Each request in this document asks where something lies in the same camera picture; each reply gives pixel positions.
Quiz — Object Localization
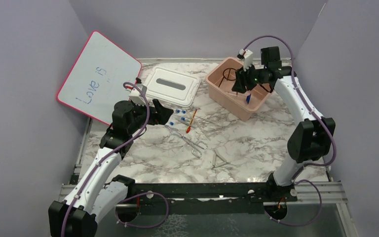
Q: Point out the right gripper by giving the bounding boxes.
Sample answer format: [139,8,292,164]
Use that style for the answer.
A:
[231,62,267,94]

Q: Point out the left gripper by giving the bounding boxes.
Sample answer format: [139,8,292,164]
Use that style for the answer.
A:
[128,99,174,135]

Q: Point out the blue hexagonal clamp piece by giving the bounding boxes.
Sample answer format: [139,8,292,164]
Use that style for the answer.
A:
[246,94,251,104]

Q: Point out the black wire tripod stand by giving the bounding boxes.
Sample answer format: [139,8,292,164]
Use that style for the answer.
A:
[218,68,237,88]

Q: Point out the clear glass stirring rod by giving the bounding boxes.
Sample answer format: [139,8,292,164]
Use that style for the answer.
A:
[196,118,211,141]

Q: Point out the metal crucible tongs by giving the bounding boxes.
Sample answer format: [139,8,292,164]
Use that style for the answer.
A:
[164,125,208,158]

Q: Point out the clear plastic triangle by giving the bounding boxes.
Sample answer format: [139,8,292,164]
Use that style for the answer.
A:
[212,149,229,169]

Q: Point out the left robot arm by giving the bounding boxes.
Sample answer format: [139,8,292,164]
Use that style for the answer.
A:
[48,99,174,237]

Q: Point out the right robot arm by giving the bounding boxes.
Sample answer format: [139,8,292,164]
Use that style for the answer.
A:
[232,46,336,201]

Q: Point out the pink plastic bin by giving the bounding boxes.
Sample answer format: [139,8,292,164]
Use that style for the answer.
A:
[205,57,271,121]

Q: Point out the red yellow green spatula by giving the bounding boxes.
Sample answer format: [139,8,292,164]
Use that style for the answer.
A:
[186,109,198,133]

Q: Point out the white plastic lid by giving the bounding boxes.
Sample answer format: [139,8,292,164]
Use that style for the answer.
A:
[143,66,201,108]

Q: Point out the pink-framed whiteboard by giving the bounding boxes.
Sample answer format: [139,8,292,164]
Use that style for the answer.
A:
[56,31,142,125]

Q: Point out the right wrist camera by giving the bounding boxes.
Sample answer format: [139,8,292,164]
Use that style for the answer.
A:
[237,49,254,71]

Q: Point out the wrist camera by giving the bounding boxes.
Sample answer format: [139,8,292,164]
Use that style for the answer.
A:
[129,84,147,105]
[237,49,254,71]

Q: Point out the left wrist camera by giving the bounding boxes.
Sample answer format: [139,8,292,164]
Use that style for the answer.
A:
[129,84,147,105]

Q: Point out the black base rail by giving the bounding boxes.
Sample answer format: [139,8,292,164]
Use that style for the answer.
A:
[58,181,344,217]

